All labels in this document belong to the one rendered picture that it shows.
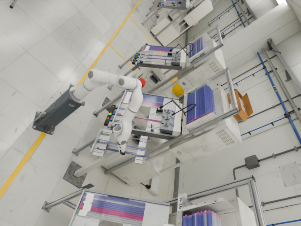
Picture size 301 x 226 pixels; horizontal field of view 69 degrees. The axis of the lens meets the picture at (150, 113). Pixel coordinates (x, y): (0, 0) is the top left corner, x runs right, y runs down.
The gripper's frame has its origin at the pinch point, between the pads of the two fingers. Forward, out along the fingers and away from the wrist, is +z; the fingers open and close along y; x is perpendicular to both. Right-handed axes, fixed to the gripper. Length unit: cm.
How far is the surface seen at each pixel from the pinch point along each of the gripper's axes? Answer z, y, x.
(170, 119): 7, 57, -40
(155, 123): 10, 52, -23
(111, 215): 4, -57, -4
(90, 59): 7, 201, 110
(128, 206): 6, -48, -15
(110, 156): 15.1, 5.6, 17.0
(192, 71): 16, 181, -64
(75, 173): 53, 7, 68
